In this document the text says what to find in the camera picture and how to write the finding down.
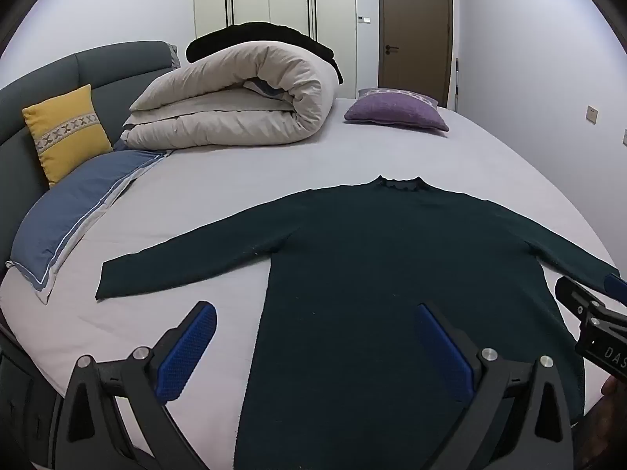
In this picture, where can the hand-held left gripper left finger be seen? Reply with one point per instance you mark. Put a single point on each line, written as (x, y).
(188, 352)

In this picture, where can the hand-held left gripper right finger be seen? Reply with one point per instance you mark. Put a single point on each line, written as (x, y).
(443, 352)

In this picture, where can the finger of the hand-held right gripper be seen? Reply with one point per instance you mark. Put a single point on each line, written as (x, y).
(616, 289)
(578, 298)

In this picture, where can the dark green sweater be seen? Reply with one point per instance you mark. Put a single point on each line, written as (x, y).
(352, 274)

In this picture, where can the person's right hand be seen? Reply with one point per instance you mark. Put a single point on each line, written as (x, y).
(616, 386)

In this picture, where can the blue pillow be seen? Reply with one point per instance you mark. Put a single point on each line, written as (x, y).
(63, 210)

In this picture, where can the bed with grey sheet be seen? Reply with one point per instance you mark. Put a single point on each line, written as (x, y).
(392, 156)

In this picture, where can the purple cushion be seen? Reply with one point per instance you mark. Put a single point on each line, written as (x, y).
(397, 110)

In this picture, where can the thin white pole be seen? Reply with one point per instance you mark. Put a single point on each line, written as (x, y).
(457, 83)

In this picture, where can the yellow cushion with patterned band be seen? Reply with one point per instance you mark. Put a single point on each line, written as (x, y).
(63, 132)

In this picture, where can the folded beige duvet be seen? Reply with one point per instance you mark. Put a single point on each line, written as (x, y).
(245, 93)

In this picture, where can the grey-blue upholstered headboard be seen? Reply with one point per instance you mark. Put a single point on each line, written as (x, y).
(98, 66)

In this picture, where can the brown door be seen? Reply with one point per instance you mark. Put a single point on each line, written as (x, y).
(416, 24)

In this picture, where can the black cloth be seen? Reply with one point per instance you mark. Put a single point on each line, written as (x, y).
(274, 36)

